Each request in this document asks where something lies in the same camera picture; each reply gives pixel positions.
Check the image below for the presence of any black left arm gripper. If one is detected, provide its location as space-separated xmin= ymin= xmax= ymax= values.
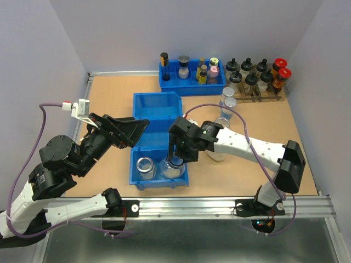
xmin=78 ymin=111 xmax=154 ymax=176

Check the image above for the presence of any clear jar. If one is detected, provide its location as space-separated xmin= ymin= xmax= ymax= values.
xmin=206 ymin=151 xmax=227 ymax=162
xmin=214 ymin=117 xmax=230 ymax=128
xmin=160 ymin=158 xmax=185 ymax=179

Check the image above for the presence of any clear jar edge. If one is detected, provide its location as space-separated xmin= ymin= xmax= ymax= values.
xmin=136 ymin=157 xmax=157 ymax=180

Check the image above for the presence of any blue label jar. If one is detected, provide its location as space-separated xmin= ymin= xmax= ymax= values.
xmin=220 ymin=98 xmax=237 ymax=120
xmin=219 ymin=87 xmax=237 ymax=108

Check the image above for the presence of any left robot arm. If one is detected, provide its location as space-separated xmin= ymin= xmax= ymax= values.
xmin=1 ymin=113 xmax=150 ymax=248

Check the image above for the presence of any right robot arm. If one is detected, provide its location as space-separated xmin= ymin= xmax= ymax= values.
xmin=167 ymin=117 xmax=306 ymax=218

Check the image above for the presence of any blue condiment tray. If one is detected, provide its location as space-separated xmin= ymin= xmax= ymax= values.
xmin=158 ymin=59 xmax=225 ymax=96

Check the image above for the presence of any blue three-compartment bin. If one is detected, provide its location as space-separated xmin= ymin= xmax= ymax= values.
xmin=129 ymin=92 xmax=189 ymax=191

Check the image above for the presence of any yellow label sauce bottle front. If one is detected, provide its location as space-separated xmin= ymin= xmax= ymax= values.
xmin=198 ymin=65 xmax=207 ymax=85

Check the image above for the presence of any yellow label sauce bottle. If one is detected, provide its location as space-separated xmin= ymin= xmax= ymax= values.
xmin=196 ymin=57 xmax=205 ymax=81
xmin=198 ymin=65 xmax=207 ymax=85

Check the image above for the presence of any tall black cap bottle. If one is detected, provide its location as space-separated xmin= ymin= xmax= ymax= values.
xmin=160 ymin=52 xmax=171 ymax=81

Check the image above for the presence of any pink lid spice jar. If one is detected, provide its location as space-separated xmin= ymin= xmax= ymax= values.
xmin=207 ymin=66 xmax=219 ymax=85

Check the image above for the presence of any clear acrylic bottle rack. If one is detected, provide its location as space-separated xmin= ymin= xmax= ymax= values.
xmin=223 ymin=66 xmax=290 ymax=104

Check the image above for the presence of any black cap cruet front left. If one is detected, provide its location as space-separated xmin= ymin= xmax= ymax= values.
xmin=228 ymin=70 xmax=242 ymax=93

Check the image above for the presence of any black cap cruet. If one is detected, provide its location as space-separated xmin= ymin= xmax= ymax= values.
xmin=256 ymin=59 xmax=268 ymax=75
xmin=240 ymin=58 xmax=252 ymax=76
xmin=228 ymin=70 xmax=242 ymax=93
xmin=244 ymin=72 xmax=258 ymax=95
xmin=257 ymin=69 xmax=273 ymax=93
xmin=225 ymin=58 xmax=238 ymax=78

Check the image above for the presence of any yellow label sauce bottle back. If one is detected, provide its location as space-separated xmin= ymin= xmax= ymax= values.
xmin=196 ymin=57 xmax=205 ymax=81

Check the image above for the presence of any yellow lid spice jar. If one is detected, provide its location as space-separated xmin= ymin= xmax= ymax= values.
xmin=209 ymin=57 xmax=219 ymax=68

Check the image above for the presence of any black cap cruet back left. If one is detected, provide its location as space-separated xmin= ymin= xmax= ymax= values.
xmin=225 ymin=58 xmax=238 ymax=78

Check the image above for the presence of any black cap cruet front middle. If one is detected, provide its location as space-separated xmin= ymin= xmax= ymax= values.
xmin=244 ymin=72 xmax=258 ymax=95

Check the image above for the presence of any black cap cruet back middle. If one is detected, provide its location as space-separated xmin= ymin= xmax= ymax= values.
xmin=240 ymin=58 xmax=252 ymax=76

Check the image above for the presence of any black cap cruet front right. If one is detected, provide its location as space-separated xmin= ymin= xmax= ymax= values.
xmin=257 ymin=69 xmax=273 ymax=93

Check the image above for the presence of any black cap cruet back right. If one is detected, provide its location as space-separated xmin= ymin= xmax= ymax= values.
xmin=256 ymin=59 xmax=268 ymax=75

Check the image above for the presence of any red lid jar front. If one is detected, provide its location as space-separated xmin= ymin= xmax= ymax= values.
xmin=272 ymin=68 xmax=292 ymax=94

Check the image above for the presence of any red lid jar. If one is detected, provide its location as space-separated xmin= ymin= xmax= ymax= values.
xmin=271 ymin=58 xmax=287 ymax=79
xmin=272 ymin=68 xmax=292 ymax=94

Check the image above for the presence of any red lid jar back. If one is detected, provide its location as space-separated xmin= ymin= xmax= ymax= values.
xmin=271 ymin=58 xmax=287 ymax=79

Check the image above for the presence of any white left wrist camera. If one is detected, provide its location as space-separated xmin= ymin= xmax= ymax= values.
xmin=62 ymin=99 xmax=96 ymax=127

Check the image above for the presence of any aluminium left rail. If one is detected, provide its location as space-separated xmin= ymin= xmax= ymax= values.
xmin=73 ymin=73 xmax=94 ymax=142

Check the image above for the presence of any aluminium rail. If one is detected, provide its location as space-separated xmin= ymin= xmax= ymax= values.
xmin=54 ymin=195 xmax=335 ymax=220
xmin=73 ymin=73 xmax=94 ymax=142

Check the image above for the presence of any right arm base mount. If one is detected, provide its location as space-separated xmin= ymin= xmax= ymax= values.
xmin=233 ymin=198 xmax=285 ymax=235

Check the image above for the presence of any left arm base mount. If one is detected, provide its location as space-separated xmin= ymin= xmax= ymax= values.
xmin=93 ymin=188 xmax=140 ymax=231

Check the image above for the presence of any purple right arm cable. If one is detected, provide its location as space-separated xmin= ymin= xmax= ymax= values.
xmin=184 ymin=103 xmax=298 ymax=237

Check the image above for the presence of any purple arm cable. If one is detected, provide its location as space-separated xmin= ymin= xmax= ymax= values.
xmin=5 ymin=102 xmax=135 ymax=239
xmin=184 ymin=103 xmax=298 ymax=237

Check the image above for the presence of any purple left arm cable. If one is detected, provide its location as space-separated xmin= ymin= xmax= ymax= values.
xmin=5 ymin=102 xmax=135 ymax=239

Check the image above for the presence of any aluminium front rail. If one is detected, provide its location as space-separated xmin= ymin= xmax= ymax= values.
xmin=54 ymin=195 xmax=335 ymax=220

